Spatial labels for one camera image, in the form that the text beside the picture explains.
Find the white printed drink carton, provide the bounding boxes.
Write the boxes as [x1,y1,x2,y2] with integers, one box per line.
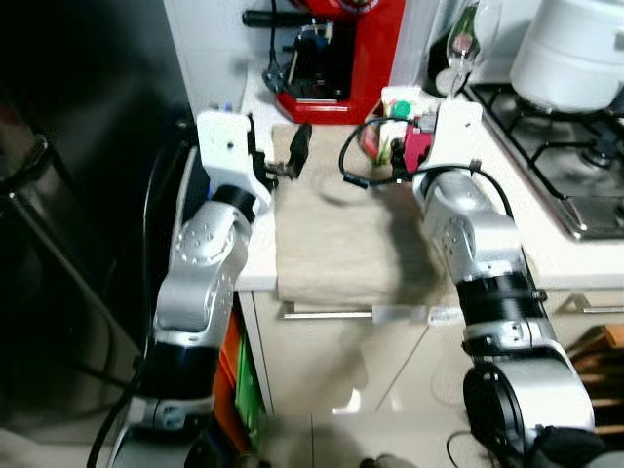
[359,85,436,167]

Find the beige kitchen base cabinet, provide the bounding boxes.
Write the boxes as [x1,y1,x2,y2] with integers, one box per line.
[239,288,624,422]

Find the pink plastic container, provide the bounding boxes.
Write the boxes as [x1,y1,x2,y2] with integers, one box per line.
[402,124,437,176]

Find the silver cabinet handle bar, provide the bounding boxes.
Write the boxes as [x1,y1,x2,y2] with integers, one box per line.
[281,301,378,323]
[554,292,624,317]

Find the white paper tag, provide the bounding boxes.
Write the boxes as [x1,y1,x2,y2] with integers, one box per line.
[370,304,431,326]
[429,306,466,326]

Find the beige cloth with white tags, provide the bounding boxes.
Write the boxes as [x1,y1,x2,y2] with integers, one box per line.
[271,121,532,309]

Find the orange plastic bin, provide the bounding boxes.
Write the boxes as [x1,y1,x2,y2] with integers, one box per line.
[213,312,247,455]

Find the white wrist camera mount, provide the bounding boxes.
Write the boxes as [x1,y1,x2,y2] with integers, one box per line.
[427,99,485,176]
[194,109,276,213]

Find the red coffee machine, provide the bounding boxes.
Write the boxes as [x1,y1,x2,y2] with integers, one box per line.
[242,0,407,126]

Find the clear wine glass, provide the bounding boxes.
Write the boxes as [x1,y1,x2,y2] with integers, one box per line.
[446,0,504,99]

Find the green plastic bin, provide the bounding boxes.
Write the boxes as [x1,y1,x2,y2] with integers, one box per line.
[234,336,267,452]

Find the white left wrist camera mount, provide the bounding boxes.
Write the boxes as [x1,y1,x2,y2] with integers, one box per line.
[194,109,276,213]

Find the white cooking pot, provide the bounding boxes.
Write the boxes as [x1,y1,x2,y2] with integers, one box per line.
[508,0,624,114]

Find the wooden wine rack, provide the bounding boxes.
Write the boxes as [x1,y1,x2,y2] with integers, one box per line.
[564,324,624,437]

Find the stainless steel gas hob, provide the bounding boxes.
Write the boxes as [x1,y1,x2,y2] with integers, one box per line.
[465,82,624,243]

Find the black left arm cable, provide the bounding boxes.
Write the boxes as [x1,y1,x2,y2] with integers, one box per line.
[88,122,201,468]

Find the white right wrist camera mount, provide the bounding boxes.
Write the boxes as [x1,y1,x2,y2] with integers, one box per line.
[427,99,485,176]

